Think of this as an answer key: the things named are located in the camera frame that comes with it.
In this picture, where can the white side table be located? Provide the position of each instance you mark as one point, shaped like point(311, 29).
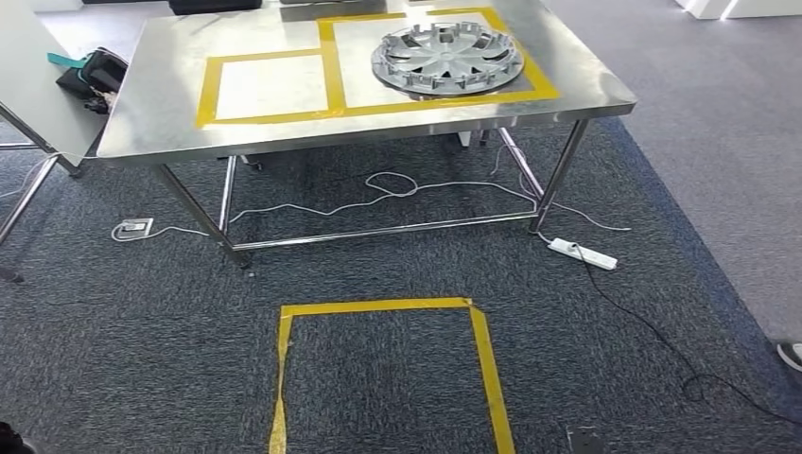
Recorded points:
point(37, 94)

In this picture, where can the small yellow tape rectangle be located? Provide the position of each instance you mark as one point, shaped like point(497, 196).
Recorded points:
point(210, 94)

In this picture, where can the large yellow tape rectangle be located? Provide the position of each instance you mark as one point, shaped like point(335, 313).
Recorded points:
point(329, 62)

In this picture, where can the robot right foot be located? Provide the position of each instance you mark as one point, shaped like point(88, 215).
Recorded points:
point(586, 442)

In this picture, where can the steel workbench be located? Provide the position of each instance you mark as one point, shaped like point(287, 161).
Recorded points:
point(188, 50)

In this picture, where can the grey wheel hubcap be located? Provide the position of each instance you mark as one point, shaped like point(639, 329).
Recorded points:
point(448, 59)

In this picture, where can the white power strip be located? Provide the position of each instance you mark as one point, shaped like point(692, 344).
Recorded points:
point(583, 254)

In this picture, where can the grey floor outlet box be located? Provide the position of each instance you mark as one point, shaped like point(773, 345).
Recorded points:
point(136, 227)

